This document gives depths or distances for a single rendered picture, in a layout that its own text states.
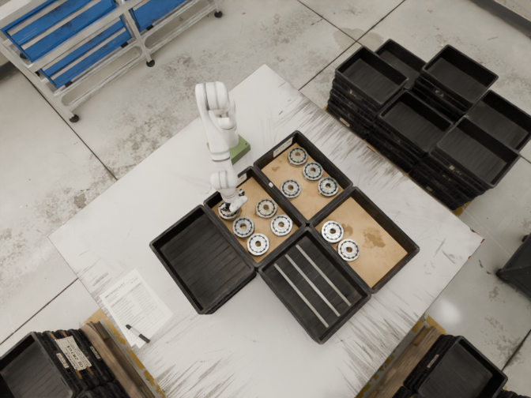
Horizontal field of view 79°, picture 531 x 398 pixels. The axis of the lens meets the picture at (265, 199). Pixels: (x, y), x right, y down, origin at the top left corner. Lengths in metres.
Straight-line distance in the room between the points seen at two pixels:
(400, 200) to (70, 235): 1.75
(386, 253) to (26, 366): 1.92
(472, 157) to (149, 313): 2.07
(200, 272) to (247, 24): 2.57
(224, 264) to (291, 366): 0.55
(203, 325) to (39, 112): 2.51
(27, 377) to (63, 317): 0.60
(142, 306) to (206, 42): 2.47
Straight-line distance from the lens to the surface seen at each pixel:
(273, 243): 1.54
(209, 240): 1.58
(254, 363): 1.65
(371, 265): 1.58
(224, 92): 1.14
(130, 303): 1.78
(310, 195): 1.62
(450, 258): 1.87
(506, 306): 2.80
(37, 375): 2.24
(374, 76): 2.52
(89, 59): 3.07
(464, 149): 2.41
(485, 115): 2.77
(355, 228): 1.60
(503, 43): 3.89
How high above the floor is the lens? 2.34
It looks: 70 degrees down
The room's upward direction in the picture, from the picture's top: 5 degrees counter-clockwise
